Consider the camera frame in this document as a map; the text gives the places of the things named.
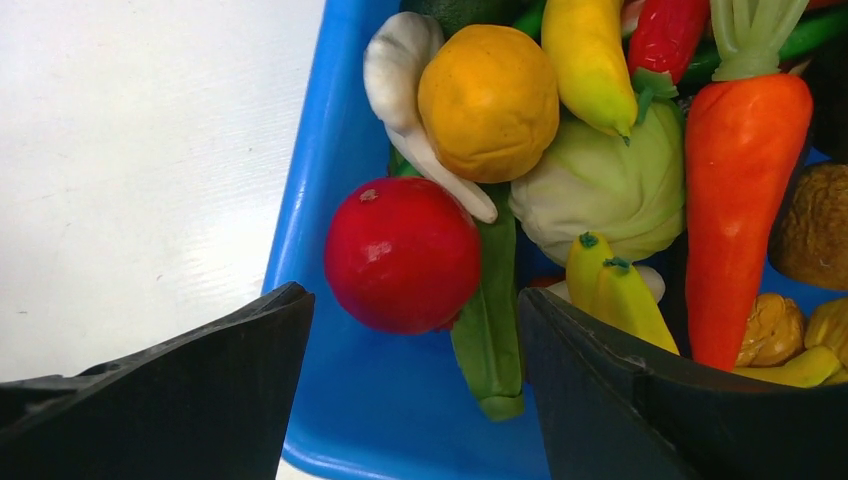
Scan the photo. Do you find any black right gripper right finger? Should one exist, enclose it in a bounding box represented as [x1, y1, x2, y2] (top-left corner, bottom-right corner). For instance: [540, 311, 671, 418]
[518, 289, 847, 479]

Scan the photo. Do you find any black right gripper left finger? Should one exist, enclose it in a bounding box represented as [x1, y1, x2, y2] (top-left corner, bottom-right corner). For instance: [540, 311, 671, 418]
[1, 282, 315, 479]

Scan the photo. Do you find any yellow toy banana bunch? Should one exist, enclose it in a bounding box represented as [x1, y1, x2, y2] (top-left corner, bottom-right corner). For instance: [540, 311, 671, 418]
[564, 232, 847, 388]

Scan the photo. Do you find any red toy apple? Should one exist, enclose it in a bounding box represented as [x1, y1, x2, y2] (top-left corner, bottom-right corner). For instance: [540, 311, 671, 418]
[324, 177, 482, 335]

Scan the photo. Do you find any green toy pea pod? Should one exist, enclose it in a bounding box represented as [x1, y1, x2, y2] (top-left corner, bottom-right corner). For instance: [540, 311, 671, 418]
[387, 148, 527, 423]

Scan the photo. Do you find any blue plastic bin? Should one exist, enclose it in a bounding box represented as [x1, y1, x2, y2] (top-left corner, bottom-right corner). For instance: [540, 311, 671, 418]
[264, 1, 554, 479]

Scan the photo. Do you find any brown toy walnut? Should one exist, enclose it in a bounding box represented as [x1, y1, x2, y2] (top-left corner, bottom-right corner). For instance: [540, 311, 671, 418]
[736, 293, 806, 368]

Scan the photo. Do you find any pale green toy cabbage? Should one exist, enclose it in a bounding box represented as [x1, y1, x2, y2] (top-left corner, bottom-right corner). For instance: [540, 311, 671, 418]
[509, 100, 685, 264]

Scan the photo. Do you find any brown toy potato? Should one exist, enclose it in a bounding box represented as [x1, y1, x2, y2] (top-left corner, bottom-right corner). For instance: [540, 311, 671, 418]
[769, 161, 847, 291]

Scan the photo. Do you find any orange toy carrot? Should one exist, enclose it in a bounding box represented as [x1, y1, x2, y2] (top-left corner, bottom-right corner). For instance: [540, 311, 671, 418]
[685, 0, 813, 371]

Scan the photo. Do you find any orange toy citrus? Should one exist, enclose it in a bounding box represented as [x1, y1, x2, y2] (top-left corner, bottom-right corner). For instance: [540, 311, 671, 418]
[418, 24, 560, 184]

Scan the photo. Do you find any red toy chili pepper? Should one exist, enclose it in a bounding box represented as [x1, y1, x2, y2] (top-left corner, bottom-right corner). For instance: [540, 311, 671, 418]
[627, 0, 710, 98]

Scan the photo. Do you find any white toy garlic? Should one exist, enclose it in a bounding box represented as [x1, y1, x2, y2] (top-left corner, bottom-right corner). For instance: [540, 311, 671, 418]
[363, 12, 498, 224]

